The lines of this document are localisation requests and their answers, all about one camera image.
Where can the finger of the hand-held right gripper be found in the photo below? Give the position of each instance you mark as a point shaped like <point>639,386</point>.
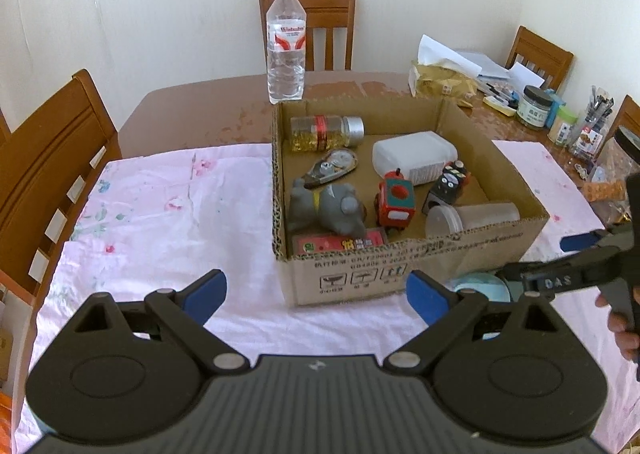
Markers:
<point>582,240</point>
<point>555,276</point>

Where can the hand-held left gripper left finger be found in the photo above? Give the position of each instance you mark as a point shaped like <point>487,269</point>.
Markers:
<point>205,294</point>

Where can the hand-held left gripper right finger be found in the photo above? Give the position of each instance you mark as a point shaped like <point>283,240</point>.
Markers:
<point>425,296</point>

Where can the light teal round object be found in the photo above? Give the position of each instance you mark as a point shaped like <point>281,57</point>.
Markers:
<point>480,286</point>

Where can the brown cardboard box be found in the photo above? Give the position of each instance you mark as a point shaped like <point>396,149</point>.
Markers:
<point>350,279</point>

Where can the clear plastic jar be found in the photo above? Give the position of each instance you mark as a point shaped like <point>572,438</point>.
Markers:
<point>475,219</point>

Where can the red toy train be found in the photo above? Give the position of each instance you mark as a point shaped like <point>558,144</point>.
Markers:
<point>395,199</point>

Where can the red card box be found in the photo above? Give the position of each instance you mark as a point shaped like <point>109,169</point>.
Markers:
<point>325,245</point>

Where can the black toy vehicle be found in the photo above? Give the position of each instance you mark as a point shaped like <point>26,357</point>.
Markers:
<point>447,184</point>

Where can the grey elephant toy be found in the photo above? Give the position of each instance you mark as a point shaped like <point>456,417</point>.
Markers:
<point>325,206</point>

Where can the clear correction tape dispenser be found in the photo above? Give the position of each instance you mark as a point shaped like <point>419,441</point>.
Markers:
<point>332,165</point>

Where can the person's right hand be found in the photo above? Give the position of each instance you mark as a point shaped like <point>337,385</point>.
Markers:
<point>625,339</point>

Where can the clear snack bag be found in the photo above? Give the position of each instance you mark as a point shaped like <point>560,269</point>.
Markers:
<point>607,179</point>

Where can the pink floral tablecloth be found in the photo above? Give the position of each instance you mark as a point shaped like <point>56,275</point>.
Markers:
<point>175,234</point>

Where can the clear pen holder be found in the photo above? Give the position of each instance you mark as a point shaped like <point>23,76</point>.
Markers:
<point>592,129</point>

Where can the container with green lid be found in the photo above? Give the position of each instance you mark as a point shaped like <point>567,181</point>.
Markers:
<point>562,126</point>

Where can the wooden chair with slatted back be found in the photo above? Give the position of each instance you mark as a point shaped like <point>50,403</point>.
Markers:
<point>330,19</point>
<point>627,116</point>
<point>540,54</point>

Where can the glass jar with black lid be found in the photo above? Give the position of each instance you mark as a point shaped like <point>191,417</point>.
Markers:
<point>534,109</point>

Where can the white plastic container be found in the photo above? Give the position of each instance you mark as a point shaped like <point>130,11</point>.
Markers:
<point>410,154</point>

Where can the pile of papers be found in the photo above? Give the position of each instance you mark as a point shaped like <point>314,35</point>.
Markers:
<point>500,79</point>

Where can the capsule bottle with silver cap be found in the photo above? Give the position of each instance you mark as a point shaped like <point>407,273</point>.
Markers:
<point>325,133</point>

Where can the wooden chair with white tags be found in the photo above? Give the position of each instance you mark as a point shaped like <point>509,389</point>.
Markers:
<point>45,159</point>

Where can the gold tissue pack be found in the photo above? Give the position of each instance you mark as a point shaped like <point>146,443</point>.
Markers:
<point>442,81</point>

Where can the white tissue sheet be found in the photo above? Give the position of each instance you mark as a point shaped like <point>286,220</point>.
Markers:
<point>445,54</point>

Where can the clear water bottle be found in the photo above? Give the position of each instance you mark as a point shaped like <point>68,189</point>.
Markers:
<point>285,59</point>

